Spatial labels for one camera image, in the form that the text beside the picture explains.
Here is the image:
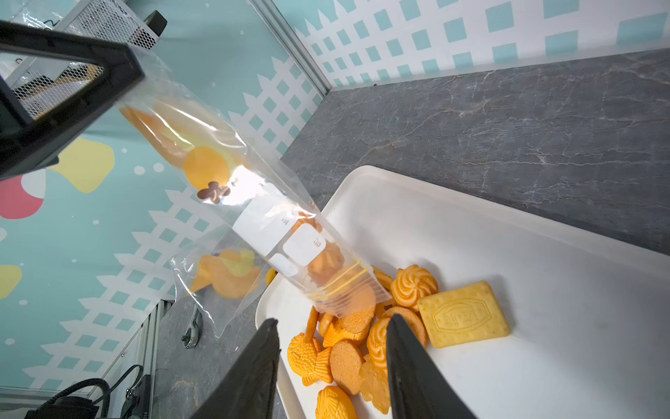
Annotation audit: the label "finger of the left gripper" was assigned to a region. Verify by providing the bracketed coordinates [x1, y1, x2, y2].
[1, 21, 145, 180]

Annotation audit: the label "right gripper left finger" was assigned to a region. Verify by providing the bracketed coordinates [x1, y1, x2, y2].
[193, 318, 280, 418]

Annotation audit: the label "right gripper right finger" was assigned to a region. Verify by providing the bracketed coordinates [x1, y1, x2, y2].
[387, 314, 475, 418]

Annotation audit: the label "ziploc bag with cookies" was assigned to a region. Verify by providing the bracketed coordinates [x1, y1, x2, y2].
[169, 225, 270, 339]

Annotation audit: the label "pile of poured cookies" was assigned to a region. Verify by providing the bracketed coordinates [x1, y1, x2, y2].
[256, 268, 511, 418]

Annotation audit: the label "white plastic tray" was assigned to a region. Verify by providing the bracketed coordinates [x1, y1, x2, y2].
[255, 165, 670, 419]

